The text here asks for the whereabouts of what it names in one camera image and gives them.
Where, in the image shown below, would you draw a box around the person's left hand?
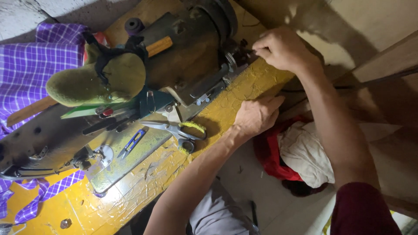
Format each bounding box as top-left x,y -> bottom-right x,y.
233,95 -> 285,139

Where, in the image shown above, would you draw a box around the red cloth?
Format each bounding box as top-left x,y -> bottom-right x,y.
253,116 -> 305,182

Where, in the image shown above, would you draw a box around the white cloth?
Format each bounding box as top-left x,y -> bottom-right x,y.
277,121 -> 337,189

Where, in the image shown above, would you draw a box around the old grey sewing machine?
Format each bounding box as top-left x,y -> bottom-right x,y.
0,0 -> 259,196

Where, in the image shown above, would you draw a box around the wooden ruler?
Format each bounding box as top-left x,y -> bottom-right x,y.
7,36 -> 174,128

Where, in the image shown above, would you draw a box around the black handled tools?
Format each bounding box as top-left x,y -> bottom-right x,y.
82,112 -> 138,136

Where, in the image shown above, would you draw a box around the person's grey trousers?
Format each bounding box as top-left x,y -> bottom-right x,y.
188,178 -> 261,235

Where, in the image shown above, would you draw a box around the blue thread snips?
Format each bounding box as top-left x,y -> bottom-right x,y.
117,129 -> 147,160

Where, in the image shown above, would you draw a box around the wooden furniture board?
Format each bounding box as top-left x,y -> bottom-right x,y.
278,29 -> 418,131

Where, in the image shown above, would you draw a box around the purple checked cloth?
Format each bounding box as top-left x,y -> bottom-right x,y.
0,22 -> 91,226

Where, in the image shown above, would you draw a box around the person's maroon sleeve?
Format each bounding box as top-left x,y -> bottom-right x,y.
330,182 -> 403,235

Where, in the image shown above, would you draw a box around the scissors with yellow wrapped handles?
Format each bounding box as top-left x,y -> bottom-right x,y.
140,121 -> 208,155

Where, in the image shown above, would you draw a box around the green plastic ruler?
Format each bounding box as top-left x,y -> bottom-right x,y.
60,101 -> 138,120

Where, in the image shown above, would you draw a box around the olive green felt pad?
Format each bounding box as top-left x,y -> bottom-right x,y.
46,42 -> 147,107

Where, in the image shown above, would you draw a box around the purple thread spool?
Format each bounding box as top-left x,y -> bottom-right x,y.
124,17 -> 146,36

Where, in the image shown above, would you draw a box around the dark maroon cloth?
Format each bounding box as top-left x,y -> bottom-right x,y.
281,178 -> 329,198

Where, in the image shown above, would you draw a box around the black cloth tie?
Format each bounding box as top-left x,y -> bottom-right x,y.
83,31 -> 149,86

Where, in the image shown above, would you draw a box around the person's right hand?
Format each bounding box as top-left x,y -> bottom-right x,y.
252,27 -> 317,74

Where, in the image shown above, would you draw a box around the silver safety pin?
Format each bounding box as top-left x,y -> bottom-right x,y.
146,90 -> 156,113

